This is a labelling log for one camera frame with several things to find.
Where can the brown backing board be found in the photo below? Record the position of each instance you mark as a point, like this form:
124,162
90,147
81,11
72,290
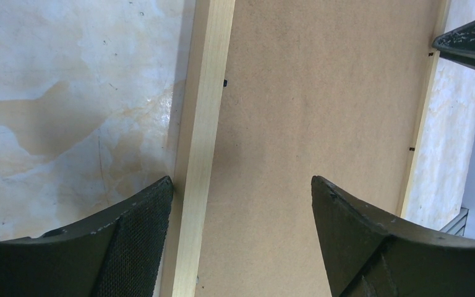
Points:
315,102

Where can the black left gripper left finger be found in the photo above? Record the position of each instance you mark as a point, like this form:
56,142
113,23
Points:
114,252

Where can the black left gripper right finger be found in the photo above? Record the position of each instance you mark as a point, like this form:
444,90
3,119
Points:
370,252

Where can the light wooden picture frame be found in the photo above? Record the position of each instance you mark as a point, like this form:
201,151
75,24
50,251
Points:
200,123

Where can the aluminium rail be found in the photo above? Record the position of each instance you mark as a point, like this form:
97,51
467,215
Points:
457,225

